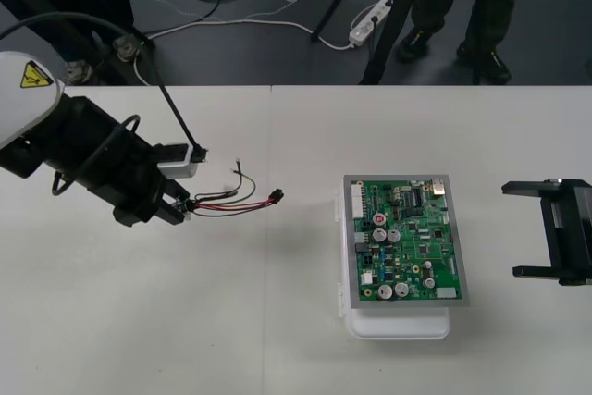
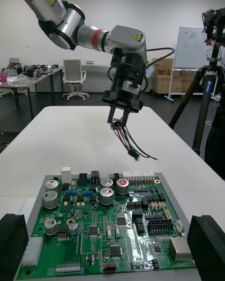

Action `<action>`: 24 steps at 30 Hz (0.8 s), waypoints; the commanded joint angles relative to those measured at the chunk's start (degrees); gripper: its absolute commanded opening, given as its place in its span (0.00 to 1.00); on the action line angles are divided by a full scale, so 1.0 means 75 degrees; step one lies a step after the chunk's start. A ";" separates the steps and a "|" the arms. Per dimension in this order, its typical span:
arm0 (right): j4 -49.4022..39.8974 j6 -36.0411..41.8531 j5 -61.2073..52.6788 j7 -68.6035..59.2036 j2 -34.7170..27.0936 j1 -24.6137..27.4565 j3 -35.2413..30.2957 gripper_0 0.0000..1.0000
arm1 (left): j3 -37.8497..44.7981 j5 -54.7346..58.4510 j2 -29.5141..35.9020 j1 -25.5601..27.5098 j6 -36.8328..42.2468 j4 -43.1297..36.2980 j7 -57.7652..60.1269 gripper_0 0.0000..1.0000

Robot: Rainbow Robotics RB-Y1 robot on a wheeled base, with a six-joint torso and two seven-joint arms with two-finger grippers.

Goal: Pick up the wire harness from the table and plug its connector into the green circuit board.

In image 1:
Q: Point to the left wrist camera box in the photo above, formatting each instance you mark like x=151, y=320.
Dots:
x=178, y=168

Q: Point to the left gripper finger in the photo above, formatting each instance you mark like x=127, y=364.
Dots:
x=176, y=190
x=172, y=214

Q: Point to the black tripod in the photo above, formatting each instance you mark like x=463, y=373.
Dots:
x=398, y=11

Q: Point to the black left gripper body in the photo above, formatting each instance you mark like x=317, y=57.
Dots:
x=134, y=191

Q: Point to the white power strip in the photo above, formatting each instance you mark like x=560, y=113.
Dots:
x=370, y=20

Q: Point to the green circuit board grey frame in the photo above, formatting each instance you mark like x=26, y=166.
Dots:
x=416, y=247

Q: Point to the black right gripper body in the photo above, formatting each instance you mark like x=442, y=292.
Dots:
x=573, y=228

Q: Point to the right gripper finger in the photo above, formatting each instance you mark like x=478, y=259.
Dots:
x=534, y=272
x=525, y=188

